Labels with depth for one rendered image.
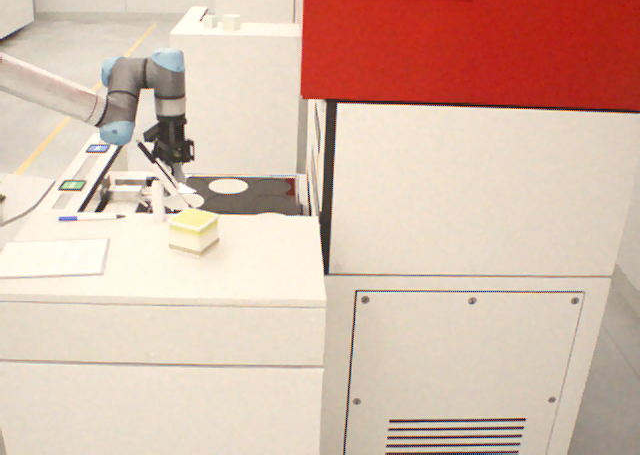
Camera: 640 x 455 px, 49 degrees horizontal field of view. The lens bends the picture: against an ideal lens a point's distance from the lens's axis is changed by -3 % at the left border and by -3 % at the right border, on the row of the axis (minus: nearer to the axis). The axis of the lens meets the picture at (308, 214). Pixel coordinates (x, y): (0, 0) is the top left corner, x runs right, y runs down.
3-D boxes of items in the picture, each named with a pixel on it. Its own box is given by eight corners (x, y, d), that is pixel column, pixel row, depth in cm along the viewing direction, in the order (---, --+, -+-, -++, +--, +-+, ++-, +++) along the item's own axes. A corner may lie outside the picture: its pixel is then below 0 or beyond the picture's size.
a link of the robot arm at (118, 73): (94, 89, 162) (142, 90, 162) (103, 48, 167) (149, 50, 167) (103, 107, 170) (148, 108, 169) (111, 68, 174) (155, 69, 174)
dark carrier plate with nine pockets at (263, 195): (296, 179, 195) (296, 177, 195) (298, 236, 164) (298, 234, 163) (168, 177, 193) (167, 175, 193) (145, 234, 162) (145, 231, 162)
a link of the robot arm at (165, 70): (152, 46, 170) (188, 47, 170) (154, 90, 175) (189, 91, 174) (144, 53, 163) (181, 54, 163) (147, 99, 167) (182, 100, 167)
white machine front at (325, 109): (314, 152, 237) (318, 30, 220) (327, 274, 163) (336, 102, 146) (304, 152, 237) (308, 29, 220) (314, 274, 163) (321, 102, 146)
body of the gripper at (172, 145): (167, 169, 172) (165, 121, 167) (152, 159, 178) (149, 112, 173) (196, 163, 176) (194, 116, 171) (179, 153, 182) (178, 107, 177)
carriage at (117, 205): (148, 192, 194) (148, 182, 193) (121, 256, 161) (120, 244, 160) (119, 192, 194) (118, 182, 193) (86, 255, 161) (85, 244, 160)
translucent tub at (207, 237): (220, 245, 143) (220, 214, 140) (200, 261, 137) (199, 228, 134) (188, 237, 146) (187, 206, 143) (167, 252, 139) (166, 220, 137)
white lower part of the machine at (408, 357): (482, 358, 275) (515, 157, 240) (549, 525, 200) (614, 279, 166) (298, 357, 272) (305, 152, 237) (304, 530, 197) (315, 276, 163)
